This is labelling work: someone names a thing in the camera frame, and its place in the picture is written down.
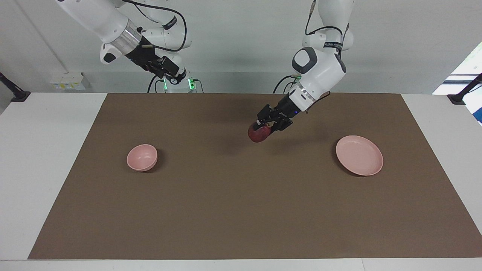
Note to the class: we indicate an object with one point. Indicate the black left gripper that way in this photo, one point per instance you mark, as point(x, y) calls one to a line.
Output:
point(288, 109)

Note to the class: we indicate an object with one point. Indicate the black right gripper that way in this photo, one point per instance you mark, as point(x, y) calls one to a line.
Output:
point(145, 56)

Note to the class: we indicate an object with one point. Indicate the dark red apple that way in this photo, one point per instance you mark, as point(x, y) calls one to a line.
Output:
point(259, 134)

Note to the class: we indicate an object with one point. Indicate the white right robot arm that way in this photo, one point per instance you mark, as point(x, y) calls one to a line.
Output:
point(109, 19)

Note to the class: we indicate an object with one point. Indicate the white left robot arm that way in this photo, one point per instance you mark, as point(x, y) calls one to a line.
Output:
point(324, 71)

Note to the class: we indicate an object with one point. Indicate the pink bowl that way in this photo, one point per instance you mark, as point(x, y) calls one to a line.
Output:
point(141, 158)

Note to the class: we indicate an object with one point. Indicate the pink plate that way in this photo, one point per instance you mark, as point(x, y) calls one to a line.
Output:
point(359, 155)

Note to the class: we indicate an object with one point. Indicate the brown table mat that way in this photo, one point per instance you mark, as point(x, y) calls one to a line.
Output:
point(244, 195)

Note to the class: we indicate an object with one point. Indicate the blue object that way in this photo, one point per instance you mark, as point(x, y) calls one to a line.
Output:
point(479, 114)

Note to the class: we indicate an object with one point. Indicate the white wall socket box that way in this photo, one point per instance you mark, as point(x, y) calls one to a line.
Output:
point(67, 81)

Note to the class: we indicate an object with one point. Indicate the black clamp mount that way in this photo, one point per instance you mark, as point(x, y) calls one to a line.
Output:
point(17, 96)
point(459, 98)

